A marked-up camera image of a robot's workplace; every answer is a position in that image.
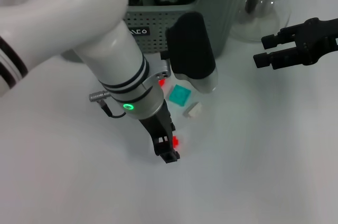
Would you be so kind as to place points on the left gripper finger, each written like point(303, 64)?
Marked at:
point(165, 150)
point(173, 126)

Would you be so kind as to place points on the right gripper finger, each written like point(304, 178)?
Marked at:
point(274, 41)
point(277, 59)

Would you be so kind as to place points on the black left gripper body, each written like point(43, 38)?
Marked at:
point(158, 125)

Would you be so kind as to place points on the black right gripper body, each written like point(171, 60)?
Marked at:
point(319, 40)

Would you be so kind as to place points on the small red brick with stud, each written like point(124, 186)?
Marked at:
point(176, 142)

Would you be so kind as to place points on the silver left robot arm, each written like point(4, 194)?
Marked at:
point(79, 23)

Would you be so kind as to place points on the orange-red wedge toy block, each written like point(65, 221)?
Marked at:
point(161, 82)

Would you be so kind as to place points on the grey-green perforated storage bin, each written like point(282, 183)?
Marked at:
point(224, 10)

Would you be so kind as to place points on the white toy brick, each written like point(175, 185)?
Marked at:
point(194, 110)

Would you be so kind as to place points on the teal square toy plate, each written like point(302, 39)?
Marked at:
point(180, 95)

